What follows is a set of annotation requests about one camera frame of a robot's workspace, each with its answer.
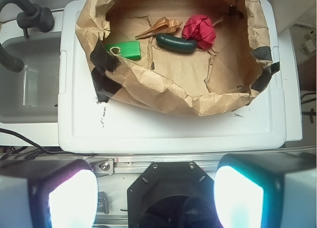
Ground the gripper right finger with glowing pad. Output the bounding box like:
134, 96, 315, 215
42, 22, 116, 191
213, 152, 317, 228

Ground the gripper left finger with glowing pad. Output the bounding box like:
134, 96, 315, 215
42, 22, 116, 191
0, 159, 98, 228

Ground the brown spiral sea shell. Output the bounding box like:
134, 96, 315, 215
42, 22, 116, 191
135, 17, 183, 40

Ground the white plastic bin lid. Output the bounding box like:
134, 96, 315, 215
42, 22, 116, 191
58, 0, 287, 154

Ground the grey sink basin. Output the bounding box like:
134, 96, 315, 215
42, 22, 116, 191
0, 32, 61, 124

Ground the crumpled brown paper liner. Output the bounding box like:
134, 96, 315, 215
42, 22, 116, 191
75, 0, 279, 116

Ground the dark green toy cucumber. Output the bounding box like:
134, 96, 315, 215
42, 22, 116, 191
156, 33, 197, 54

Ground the green rectangular block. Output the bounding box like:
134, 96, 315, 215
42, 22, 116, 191
104, 41, 141, 60

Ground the crumpled red paper ball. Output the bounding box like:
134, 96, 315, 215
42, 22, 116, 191
182, 14, 216, 50

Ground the dark grey faucet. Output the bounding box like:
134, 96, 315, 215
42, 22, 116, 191
0, 0, 54, 39

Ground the black cable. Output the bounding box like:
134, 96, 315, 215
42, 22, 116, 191
0, 128, 95, 161

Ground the aluminium rail with bracket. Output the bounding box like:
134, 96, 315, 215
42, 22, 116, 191
87, 154, 223, 174

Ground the black octagonal mount plate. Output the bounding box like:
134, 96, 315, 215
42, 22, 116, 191
127, 161, 214, 228

